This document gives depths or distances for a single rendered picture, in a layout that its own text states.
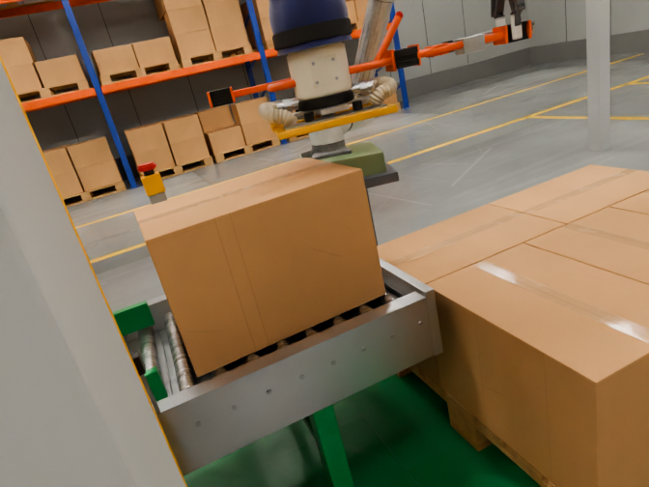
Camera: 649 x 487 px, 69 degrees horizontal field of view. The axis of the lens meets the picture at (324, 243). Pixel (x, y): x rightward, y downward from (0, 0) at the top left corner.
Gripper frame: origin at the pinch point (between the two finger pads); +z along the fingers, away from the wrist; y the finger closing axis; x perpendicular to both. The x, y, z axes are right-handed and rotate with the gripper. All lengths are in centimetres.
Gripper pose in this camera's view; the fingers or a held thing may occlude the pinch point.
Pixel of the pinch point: (508, 31)
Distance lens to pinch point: 167.6
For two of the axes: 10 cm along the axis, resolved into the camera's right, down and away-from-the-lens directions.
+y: 1.7, 3.2, -9.3
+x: 9.6, -2.6, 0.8
